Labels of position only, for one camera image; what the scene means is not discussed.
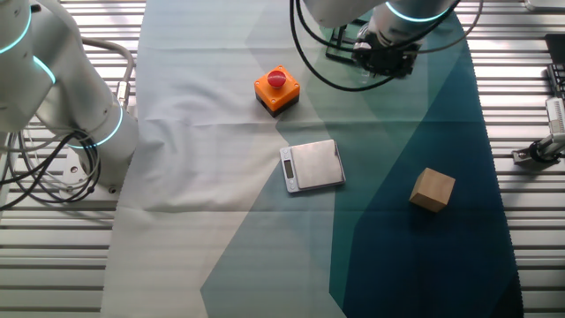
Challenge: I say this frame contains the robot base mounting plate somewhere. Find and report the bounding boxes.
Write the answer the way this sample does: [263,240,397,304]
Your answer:
[61,149,123,195]

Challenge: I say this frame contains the robot base cable bundle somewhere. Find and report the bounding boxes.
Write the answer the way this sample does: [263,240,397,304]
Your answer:
[0,127,102,212]

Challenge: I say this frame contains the black flat panel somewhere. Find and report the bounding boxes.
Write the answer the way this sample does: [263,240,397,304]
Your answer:
[544,33,565,64]

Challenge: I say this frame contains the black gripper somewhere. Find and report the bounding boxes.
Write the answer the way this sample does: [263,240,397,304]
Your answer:
[351,34,417,80]

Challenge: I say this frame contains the small silver camera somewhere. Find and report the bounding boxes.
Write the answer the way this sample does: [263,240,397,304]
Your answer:
[546,97,565,135]

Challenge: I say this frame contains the thick grey conduit hose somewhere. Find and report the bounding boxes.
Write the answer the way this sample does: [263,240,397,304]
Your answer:
[77,35,136,110]

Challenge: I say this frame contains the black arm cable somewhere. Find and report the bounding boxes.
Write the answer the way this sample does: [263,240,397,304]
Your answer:
[289,0,485,93]

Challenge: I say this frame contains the wooden cube block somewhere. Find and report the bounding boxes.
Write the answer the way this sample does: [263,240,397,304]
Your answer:
[409,167,456,214]

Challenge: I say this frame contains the black wire cup rack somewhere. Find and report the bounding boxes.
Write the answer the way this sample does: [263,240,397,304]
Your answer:
[325,24,361,63]

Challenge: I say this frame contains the orange emergency stop button box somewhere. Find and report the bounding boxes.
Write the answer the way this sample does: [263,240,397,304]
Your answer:
[253,64,301,118]

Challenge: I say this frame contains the small camera mount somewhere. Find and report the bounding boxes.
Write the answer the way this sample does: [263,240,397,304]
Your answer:
[511,133,565,167]

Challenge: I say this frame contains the silver digital kitchen scale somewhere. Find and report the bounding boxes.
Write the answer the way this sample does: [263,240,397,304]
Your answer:
[279,139,347,194]

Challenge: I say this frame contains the teal white blue tablecloth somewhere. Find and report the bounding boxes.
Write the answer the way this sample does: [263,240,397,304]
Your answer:
[100,0,524,318]

